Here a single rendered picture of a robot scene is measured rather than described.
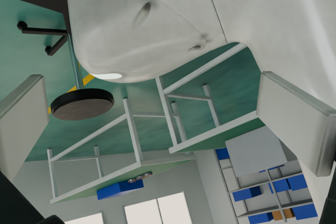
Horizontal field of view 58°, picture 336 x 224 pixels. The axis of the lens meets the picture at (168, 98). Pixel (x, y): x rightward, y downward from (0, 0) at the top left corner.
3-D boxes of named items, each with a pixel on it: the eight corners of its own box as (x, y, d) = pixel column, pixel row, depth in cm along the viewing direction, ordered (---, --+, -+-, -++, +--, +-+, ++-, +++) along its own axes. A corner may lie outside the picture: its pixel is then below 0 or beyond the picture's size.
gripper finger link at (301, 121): (329, 115, 12) (346, 114, 12) (260, 70, 19) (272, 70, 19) (315, 178, 13) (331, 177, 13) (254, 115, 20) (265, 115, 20)
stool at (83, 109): (125, 16, 191) (146, 97, 173) (84, 54, 221) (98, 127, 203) (41, -13, 151) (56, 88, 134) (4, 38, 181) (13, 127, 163)
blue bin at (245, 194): (258, 185, 631) (262, 194, 625) (242, 189, 656) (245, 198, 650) (249, 188, 600) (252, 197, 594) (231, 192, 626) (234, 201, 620)
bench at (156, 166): (180, 100, 383) (197, 158, 359) (96, 146, 496) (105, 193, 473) (124, 95, 317) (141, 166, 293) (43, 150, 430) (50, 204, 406)
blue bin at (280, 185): (293, 175, 586) (297, 186, 580) (276, 180, 607) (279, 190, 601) (285, 178, 555) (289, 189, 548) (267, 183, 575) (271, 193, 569)
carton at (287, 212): (296, 203, 578) (300, 213, 573) (279, 207, 599) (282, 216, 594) (289, 207, 548) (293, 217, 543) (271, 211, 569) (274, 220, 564)
